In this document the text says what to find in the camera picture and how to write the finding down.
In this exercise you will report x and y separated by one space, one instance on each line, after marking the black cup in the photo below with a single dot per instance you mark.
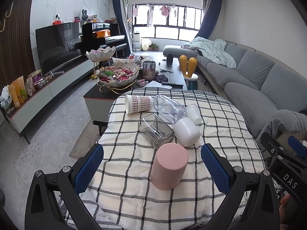
169 59

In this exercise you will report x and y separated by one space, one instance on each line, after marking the potted plant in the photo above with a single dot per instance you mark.
154 47

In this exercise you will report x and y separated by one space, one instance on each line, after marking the orange snack packet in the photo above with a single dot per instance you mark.
18 92

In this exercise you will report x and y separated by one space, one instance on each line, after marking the grey bunny figure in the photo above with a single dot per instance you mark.
84 15

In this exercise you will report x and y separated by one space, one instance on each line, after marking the light green blanket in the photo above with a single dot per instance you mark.
211 49

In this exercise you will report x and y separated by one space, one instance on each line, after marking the pile of wrapped candies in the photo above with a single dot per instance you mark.
117 73

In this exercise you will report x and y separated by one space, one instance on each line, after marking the white security camera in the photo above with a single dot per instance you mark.
57 17

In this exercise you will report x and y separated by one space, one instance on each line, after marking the white paper sheet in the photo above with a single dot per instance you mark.
156 84

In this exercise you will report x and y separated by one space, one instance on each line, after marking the white television cabinet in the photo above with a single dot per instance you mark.
60 86

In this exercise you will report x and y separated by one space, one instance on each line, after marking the white plastic bag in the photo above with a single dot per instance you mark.
4 97

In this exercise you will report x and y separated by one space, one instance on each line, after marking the grey sofa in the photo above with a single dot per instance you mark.
254 69

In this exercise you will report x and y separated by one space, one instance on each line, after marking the black white checkered tablecloth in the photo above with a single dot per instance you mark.
134 172

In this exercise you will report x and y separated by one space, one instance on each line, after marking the glass jar of nuts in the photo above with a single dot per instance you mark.
149 70

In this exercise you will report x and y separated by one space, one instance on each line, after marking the dark purple cloth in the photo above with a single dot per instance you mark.
161 77

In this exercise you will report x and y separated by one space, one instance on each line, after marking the beige snack packet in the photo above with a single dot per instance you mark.
29 87

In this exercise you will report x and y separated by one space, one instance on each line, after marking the black piano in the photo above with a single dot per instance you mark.
100 37

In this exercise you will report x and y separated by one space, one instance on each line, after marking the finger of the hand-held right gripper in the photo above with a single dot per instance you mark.
270 145
294 144

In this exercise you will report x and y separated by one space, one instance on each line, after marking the yellow bunny ear stool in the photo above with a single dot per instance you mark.
188 66

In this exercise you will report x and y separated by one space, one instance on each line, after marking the small white plastic cup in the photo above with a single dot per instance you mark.
193 113

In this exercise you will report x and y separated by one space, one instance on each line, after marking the grey hanging garment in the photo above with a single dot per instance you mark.
150 19

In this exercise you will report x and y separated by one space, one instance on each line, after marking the pink cup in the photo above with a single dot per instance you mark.
169 167

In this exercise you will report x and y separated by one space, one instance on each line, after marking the small pink hanging garment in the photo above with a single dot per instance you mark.
135 12

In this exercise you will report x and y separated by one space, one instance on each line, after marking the black television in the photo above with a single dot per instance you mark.
56 46

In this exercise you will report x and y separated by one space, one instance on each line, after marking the two-tier white candy bowl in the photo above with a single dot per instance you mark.
112 82

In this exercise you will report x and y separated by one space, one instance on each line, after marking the purple snack packet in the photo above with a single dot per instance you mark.
36 77

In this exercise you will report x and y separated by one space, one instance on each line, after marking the square clear glass cup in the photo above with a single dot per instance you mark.
156 131

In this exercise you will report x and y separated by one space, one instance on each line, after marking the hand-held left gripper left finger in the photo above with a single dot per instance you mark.
89 170

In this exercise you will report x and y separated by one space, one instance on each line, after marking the checkered paper cup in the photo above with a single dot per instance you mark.
138 103

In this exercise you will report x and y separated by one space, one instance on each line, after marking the blue curtain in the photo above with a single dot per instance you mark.
120 21
209 19

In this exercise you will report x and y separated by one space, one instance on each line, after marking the dark top coffee table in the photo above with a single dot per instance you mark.
97 104

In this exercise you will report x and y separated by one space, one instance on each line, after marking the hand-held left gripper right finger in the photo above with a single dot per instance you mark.
215 170

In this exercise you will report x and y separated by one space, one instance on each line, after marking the black remote control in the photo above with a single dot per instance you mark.
172 84

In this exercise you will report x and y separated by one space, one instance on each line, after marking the black framed window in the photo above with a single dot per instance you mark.
168 32

